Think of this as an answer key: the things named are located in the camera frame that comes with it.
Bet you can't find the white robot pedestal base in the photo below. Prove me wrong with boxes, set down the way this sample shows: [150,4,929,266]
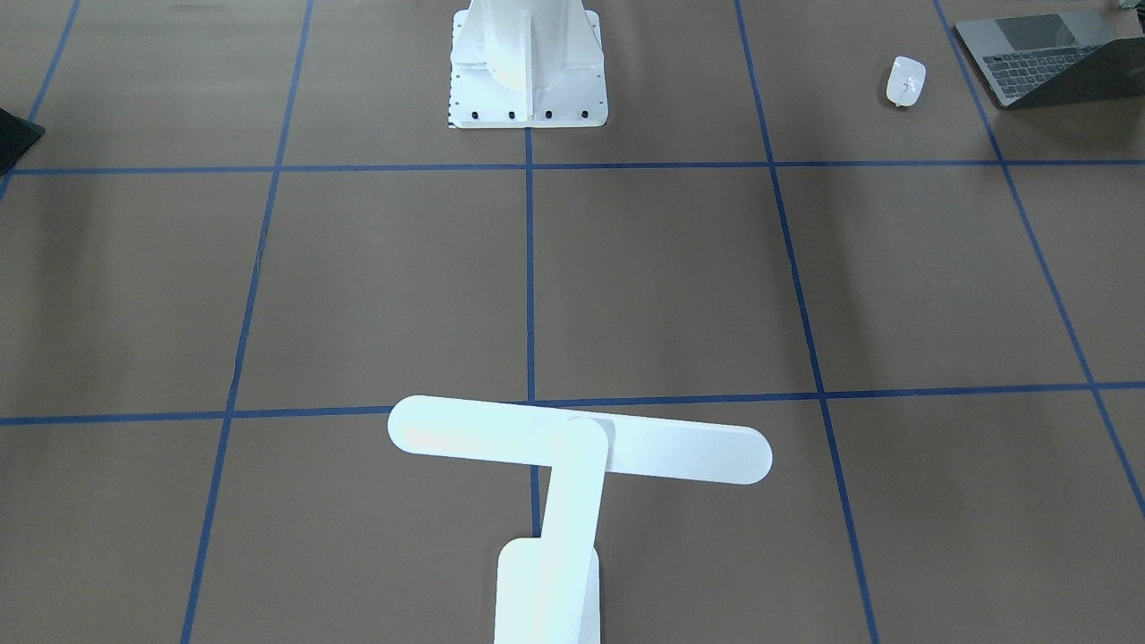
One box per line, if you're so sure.
[447,1,609,128]

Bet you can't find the grey laptop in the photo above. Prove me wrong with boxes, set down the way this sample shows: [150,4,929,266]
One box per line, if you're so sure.
[954,11,1144,110]

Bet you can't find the white computer mouse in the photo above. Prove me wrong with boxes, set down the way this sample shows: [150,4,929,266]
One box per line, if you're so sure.
[885,55,927,107]

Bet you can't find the white desk lamp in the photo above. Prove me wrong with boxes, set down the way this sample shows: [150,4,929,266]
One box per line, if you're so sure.
[387,395,774,643]

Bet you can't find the black mouse pad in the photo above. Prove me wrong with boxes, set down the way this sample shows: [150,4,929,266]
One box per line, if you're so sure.
[0,109,46,176]

